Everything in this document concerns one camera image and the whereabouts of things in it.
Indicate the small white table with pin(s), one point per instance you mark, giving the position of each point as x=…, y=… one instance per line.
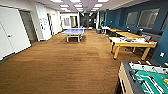
x=105, y=28

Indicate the dark grey double door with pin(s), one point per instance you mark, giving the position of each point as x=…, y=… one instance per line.
x=29, y=26

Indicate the white wall notice sheet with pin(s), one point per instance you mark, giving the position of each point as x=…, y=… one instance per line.
x=44, y=21

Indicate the white wall outlet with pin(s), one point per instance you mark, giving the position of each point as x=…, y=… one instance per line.
x=161, y=54

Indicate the dark wall window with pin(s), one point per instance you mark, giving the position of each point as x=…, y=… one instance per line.
x=131, y=19
x=148, y=18

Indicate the white room door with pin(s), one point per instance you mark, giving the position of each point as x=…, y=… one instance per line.
x=10, y=31

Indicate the square ceiling light panel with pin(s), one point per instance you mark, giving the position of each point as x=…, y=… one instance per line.
x=75, y=1
x=102, y=0
x=56, y=1
x=98, y=5
x=64, y=5
x=78, y=5

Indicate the white framed glass door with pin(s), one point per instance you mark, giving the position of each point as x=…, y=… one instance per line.
x=69, y=21

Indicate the yellow wooden gaming table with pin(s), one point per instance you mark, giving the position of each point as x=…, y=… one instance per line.
x=123, y=42

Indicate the green foosball table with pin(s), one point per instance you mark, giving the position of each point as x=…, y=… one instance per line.
x=146, y=80

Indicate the blue ping pong table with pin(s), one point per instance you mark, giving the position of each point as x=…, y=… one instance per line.
x=74, y=32

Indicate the dark round trash bin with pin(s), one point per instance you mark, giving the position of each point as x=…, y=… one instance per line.
x=98, y=30

